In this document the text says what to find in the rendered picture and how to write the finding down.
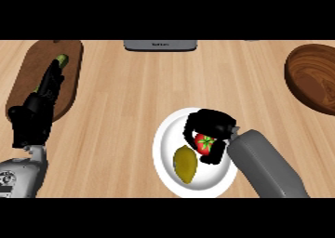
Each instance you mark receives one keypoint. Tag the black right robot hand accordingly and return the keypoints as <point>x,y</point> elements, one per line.
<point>212,122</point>

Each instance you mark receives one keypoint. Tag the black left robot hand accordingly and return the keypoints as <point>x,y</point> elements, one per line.
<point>36,113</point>

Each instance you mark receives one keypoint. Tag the red tomato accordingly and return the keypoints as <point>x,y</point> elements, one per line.
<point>204,143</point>

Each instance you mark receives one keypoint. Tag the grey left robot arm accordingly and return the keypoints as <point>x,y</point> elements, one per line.
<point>17,178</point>

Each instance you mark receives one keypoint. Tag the white plate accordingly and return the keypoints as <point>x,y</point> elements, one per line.
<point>167,152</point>

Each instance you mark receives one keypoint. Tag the brown wooden bowl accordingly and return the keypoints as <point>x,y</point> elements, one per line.
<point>318,79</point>

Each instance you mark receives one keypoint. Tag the yellow-green mango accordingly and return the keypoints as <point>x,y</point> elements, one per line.
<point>185,165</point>

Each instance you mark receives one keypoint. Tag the brown wooden cutting board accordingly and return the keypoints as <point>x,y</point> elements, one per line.
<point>36,65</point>

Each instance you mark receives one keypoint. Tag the green vegetable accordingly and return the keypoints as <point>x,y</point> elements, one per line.
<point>63,60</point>

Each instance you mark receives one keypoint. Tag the grey appliance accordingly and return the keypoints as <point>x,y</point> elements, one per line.
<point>160,45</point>

